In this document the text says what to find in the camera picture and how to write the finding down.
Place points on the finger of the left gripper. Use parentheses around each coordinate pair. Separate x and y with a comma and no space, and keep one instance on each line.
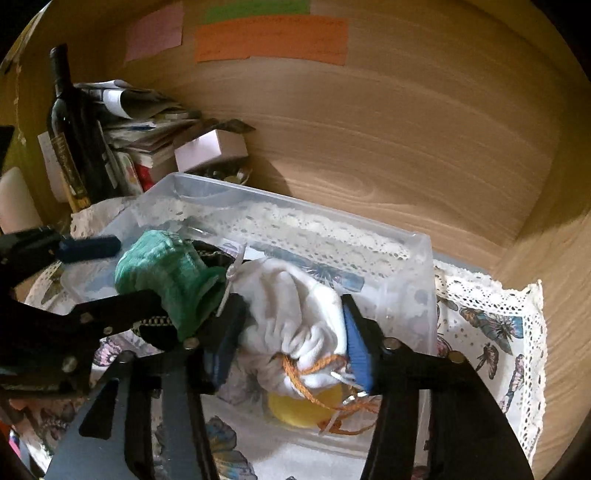
(80,250)
(115,314)

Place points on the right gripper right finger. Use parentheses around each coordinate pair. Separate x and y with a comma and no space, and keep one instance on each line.
(363,345)

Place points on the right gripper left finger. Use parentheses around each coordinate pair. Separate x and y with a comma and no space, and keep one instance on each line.
(219,342)

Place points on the white drawstring cloth bag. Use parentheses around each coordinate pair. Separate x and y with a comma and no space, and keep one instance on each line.
(293,343)

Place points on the cream pillar candle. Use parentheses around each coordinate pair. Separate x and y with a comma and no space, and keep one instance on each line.
(17,209)

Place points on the clear plastic storage box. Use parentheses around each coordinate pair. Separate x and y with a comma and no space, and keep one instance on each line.
(388,271)

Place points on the yellow round object in box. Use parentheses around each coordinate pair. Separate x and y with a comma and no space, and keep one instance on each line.
(301,413)

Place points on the dark wine bottle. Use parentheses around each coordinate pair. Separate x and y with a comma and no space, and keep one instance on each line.
(77,140)

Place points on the butterfly print lace tablecloth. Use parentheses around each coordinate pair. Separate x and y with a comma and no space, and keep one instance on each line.
(501,332)

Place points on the stack of papers and magazines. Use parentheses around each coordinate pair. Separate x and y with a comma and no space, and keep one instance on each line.
(141,129)

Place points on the small white cardboard box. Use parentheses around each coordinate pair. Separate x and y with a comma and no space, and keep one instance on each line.
(214,147)

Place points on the pink paper note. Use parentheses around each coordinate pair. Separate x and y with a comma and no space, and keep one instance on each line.
(155,32)

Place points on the green paper note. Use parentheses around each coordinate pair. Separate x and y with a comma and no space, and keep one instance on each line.
(231,10)

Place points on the orange paper note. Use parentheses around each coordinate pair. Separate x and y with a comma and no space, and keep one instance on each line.
(305,37)

